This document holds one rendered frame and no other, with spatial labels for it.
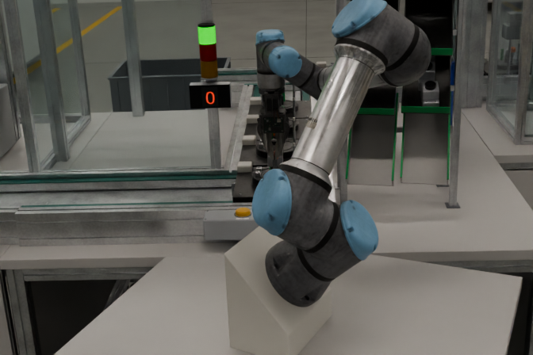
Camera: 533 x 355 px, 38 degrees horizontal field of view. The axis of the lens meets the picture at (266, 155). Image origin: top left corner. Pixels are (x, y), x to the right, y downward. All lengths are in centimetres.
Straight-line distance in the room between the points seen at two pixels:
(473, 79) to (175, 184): 148
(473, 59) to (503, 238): 128
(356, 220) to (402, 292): 40
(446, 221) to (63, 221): 108
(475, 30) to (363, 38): 176
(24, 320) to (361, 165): 104
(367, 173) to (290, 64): 44
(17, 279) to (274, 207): 99
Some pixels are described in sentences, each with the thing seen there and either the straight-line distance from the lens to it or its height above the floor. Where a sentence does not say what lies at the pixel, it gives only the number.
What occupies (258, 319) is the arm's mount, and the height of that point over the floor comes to 95.
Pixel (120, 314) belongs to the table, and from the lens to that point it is 188.
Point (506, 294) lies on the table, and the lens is 195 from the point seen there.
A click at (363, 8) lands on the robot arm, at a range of 160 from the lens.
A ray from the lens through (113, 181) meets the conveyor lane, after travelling 244.
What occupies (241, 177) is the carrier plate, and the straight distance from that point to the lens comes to 231.
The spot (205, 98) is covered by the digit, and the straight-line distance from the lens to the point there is 231.
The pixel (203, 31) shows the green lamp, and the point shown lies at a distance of 227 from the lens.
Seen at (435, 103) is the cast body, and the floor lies 122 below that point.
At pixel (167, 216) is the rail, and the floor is 94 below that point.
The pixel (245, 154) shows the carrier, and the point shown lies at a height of 97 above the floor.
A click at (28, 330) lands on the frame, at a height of 63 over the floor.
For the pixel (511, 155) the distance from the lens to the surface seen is 286.
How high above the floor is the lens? 181
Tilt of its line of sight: 20 degrees down
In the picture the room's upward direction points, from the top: 2 degrees counter-clockwise
